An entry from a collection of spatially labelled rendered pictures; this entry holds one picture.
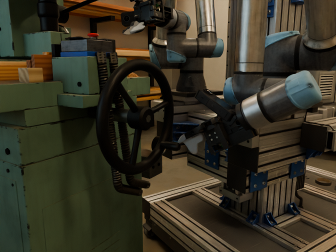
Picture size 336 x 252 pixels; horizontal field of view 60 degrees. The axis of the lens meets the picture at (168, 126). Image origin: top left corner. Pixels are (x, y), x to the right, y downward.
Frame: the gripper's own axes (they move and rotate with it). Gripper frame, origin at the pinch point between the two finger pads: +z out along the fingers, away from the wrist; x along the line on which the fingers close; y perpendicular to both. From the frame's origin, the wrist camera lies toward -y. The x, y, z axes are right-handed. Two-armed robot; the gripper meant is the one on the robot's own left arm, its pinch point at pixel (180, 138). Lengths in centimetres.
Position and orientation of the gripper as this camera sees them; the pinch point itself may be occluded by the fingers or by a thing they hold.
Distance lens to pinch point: 79.6
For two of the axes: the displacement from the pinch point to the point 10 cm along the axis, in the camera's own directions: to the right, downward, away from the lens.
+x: 5.7, -1.4, 8.1
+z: -7.2, 3.9, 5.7
